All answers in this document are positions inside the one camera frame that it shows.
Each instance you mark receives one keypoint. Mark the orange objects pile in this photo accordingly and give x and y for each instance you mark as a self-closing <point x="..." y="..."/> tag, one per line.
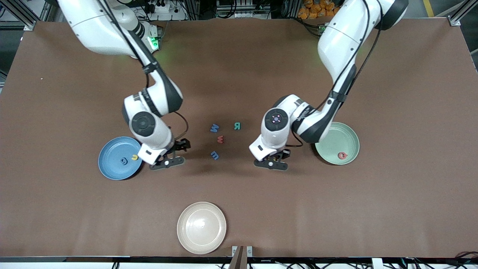
<point x="313" y="11"/>

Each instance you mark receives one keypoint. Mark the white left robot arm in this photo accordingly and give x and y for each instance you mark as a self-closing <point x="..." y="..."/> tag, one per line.
<point x="340" y="37"/>

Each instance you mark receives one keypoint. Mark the blue plate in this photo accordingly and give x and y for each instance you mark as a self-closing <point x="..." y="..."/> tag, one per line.
<point x="112" y="164"/>

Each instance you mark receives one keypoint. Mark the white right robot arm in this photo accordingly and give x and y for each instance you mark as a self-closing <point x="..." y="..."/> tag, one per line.
<point x="97" y="30"/>

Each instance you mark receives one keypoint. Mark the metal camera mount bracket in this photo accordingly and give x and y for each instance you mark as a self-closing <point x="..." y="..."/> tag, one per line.
<point x="239" y="259"/>

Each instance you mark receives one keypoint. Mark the blue small letter m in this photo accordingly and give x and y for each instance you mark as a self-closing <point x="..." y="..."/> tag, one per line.
<point x="214" y="155"/>

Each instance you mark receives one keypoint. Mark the white table edge rail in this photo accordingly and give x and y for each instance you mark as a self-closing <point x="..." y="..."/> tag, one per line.
<point x="74" y="265"/>

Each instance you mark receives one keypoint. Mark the aluminium frame post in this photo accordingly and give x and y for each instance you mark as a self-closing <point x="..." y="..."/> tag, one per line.
<point x="26" y="20"/>
<point x="457" y="18"/>

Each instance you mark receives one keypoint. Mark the blue capital letter M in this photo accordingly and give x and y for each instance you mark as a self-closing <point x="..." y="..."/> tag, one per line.
<point x="214" y="128"/>

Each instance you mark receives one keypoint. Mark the pink capital letter Q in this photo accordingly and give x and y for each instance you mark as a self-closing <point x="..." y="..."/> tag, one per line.
<point x="339" y="155"/>

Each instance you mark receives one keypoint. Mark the white power strip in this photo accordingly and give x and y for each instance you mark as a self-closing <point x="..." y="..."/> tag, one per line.
<point x="164" y="7"/>

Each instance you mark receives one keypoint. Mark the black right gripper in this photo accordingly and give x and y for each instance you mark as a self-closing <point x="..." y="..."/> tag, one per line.
<point x="180" y="145"/>

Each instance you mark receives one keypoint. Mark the beige plate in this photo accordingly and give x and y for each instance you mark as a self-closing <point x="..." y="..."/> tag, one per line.
<point x="201" y="228"/>

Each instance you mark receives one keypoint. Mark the black equipment rack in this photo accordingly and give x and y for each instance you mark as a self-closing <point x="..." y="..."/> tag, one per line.
<point x="242" y="15"/>

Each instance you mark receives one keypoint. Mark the green plate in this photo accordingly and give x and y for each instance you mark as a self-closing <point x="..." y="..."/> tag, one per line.
<point x="343" y="142"/>

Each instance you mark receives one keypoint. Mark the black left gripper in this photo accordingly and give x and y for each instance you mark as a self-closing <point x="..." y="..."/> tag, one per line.
<point x="285" y="152"/>

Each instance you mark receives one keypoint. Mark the blue small letter g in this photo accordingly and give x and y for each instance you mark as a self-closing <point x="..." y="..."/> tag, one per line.
<point x="121" y="161"/>

